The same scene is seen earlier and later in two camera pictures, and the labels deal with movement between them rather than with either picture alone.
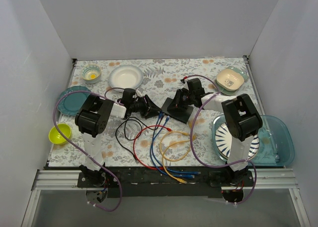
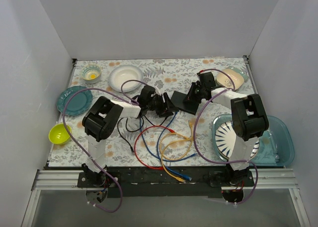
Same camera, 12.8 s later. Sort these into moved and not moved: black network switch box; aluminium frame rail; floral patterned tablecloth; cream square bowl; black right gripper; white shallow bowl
Moved: black network switch box; black right gripper
Not moved: white shallow bowl; floral patterned tablecloth; aluminium frame rail; cream square bowl
